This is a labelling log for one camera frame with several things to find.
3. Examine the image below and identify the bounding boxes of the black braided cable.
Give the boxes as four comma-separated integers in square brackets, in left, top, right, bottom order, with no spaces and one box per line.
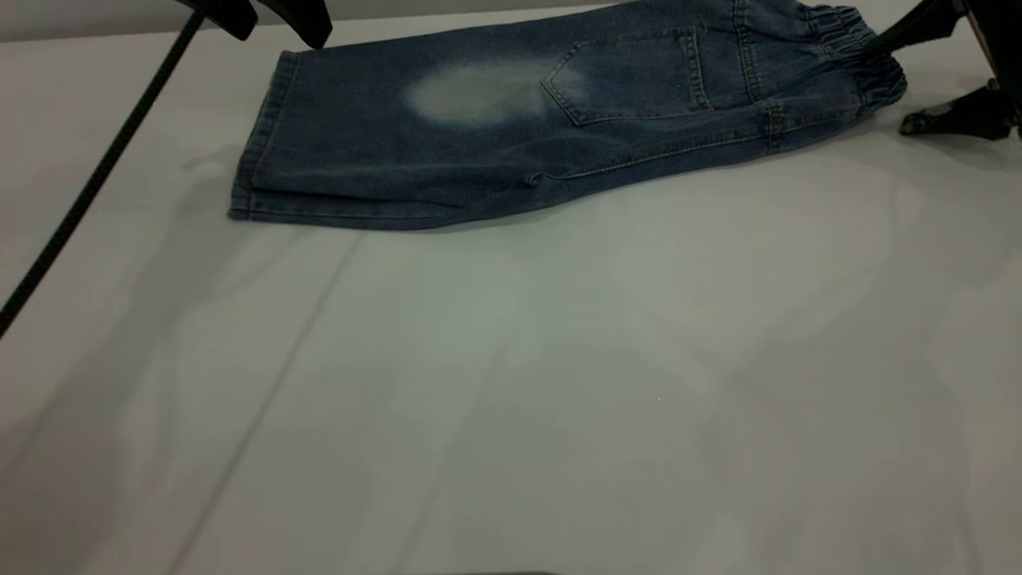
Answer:
[0,8,207,340]

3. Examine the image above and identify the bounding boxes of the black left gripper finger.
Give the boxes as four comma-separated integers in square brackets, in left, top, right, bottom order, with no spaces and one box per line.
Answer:
[180,0,258,41]
[271,0,333,50]

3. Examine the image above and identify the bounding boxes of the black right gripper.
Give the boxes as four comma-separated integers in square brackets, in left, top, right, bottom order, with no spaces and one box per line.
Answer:
[866,0,1022,141]

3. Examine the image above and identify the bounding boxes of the blue faded denim pants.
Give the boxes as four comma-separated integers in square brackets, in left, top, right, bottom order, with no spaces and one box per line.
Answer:
[229,0,908,232]

